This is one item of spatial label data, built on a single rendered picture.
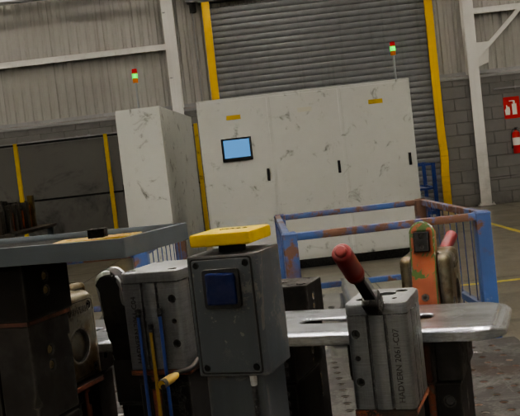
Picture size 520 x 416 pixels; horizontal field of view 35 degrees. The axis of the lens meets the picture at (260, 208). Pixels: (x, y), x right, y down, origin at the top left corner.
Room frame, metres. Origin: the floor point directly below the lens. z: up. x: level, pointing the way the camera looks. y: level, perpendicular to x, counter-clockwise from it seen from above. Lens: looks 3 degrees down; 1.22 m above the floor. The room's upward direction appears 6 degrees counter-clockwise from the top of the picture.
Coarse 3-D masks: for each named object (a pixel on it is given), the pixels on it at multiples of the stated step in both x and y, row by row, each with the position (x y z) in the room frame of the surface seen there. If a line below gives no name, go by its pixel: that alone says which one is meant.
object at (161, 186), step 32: (128, 128) 9.16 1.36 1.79; (160, 128) 9.13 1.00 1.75; (128, 160) 9.16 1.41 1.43; (160, 160) 9.13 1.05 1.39; (192, 160) 11.19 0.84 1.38; (128, 192) 9.16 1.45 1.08; (160, 192) 9.14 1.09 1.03; (192, 192) 10.85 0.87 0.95; (160, 224) 9.14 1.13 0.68; (192, 224) 10.54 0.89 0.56; (160, 256) 9.14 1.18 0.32
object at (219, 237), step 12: (228, 228) 0.78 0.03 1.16; (240, 228) 0.77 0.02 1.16; (252, 228) 0.75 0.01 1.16; (264, 228) 0.77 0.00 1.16; (192, 240) 0.75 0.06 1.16; (204, 240) 0.74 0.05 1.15; (216, 240) 0.74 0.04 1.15; (228, 240) 0.73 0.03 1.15; (240, 240) 0.73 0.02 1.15; (252, 240) 0.73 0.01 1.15; (228, 252) 0.75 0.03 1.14
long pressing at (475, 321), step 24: (288, 312) 1.17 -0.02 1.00; (312, 312) 1.15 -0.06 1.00; (336, 312) 1.13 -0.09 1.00; (432, 312) 1.06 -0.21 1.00; (456, 312) 1.04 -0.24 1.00; (480, 312) 1.02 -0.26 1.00; (504, 312) 1.02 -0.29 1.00; (288, 336) 1.01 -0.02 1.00; (312, 336) 0.99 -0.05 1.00; (336, 336) 0.98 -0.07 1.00; (432, 336) 0.94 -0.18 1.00; (456, 336) 0.93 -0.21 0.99; (480, 336) 0.93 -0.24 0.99
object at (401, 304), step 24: (408, 288) 0.91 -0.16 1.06; (360, 312) 0.85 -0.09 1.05; (384, 312) 0.84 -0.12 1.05; (408, 312) 0.85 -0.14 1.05; (360, 336) 0.86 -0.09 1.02; (384, 336) 0.85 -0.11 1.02; (408, 336) 0.84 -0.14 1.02; (360, 360) 0.86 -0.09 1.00; (384, 360) 0.85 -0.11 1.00; (408, 360) 0.84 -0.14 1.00; (360, 384) 0.86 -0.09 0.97; (384, 384) 0.85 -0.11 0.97; (408, 384) 0.84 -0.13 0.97; (360, 408) 0.86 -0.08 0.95; (384, 408) 0.85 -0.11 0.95; (408, 408) 0.84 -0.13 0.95
